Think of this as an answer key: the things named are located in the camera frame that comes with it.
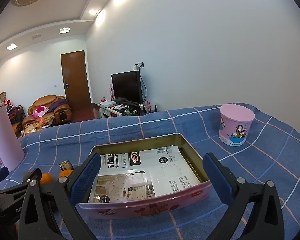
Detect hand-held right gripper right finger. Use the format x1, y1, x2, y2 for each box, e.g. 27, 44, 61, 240
202, 152, 285, 240

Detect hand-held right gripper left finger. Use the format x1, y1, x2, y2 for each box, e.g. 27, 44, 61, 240
18, 152, 102, 240

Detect orange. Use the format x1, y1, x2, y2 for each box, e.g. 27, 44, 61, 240
58, 169, 73, 179
39, 173, 54, 185

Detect small patterned cup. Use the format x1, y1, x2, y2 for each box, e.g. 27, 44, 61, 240
59, 160, 74, 172

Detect pink tin box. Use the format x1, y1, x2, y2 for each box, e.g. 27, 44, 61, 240
76, 133, 212, 220

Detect pink kettle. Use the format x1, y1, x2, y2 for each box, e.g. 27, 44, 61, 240
0, 102, 25, 172

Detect coffee table with snacks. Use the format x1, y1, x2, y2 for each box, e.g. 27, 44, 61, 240
22, 119, 55, 135

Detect brown leather sofa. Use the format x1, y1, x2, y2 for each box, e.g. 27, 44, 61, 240
11, 122, 24, 138

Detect pink cartoon cup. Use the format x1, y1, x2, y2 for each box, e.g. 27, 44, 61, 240
219, 104, 255, 147

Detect pink pillow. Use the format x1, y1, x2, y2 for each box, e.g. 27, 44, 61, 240
32, 106, 50, 118

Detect black shelf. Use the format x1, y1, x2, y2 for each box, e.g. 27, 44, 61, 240
6, 105, 24, 124

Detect printed paper sheet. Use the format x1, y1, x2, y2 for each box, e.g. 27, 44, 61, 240
88, 146, 202, 203

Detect white tv stand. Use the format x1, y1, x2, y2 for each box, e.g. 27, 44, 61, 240
97, 101, 165, 119

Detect blue checked tablecloth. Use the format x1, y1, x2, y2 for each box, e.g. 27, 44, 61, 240
0, 102, 300, 240

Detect brown leather armchair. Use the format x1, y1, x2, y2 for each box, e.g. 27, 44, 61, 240
27, 95, 72, 127

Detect purple blanket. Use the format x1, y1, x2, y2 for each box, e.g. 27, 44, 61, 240
49, 99, 68, 113

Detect brown wooden door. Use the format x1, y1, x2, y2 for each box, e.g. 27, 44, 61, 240
61, 50, 92, 110

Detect black television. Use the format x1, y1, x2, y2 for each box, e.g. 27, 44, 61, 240
111, 71, 143, 105

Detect black power cable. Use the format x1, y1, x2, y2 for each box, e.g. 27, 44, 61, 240
134, 64, 148, 104

